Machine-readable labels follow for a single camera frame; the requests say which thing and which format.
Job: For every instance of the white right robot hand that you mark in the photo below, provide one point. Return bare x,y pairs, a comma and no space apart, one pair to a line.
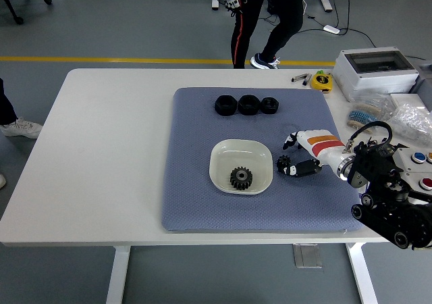
320,145

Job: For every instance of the small black gear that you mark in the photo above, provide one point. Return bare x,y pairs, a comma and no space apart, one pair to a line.
283,162

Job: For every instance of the large black gear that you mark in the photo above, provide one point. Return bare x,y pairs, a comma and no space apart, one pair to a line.
241,179

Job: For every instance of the small black hex nut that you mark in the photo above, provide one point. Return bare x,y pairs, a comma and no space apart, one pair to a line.
270,105

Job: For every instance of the large black hex nut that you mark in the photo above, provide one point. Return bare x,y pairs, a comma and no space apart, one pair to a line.
225,105
249,105

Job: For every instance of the white square shallow box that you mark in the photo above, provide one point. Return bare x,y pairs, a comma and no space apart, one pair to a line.
229,155

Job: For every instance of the white flat box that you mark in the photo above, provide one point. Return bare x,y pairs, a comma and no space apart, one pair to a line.
405,98

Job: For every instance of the grey button box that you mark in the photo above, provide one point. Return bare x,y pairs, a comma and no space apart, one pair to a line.
418,165

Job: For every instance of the tan resistor strip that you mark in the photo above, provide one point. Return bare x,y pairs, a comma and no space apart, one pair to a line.
357,125

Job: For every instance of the yellow tape measure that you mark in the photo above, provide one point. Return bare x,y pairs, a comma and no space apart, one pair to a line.
321,81

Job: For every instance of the short black marker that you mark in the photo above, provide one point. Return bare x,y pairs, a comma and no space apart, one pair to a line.
305,81

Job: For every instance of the clear plastic bag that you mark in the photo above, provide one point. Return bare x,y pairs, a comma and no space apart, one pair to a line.
371,99

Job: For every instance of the silver and black marker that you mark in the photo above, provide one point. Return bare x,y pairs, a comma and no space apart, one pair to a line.
298,78

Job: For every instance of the blue-grey padded mat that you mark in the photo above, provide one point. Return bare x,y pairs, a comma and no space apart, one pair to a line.
270,209

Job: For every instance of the clear bag of screws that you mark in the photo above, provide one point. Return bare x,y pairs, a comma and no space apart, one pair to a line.
413,121

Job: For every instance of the metal floor plate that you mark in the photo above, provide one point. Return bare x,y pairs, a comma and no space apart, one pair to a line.
307,256

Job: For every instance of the white power adapter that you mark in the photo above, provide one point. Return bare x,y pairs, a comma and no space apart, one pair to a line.
331,29

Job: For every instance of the grey metal case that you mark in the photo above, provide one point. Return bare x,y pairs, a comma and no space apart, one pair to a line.
424,81

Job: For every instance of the person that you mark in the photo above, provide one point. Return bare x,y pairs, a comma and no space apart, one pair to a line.
287,17
6,111

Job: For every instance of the white table leg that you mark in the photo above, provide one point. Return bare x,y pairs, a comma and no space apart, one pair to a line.
362,277
116,277

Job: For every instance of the black office chair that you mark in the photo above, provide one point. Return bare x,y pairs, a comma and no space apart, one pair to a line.
13,0

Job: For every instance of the grey electrical enclosure box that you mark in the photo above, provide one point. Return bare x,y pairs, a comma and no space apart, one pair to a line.
381,79

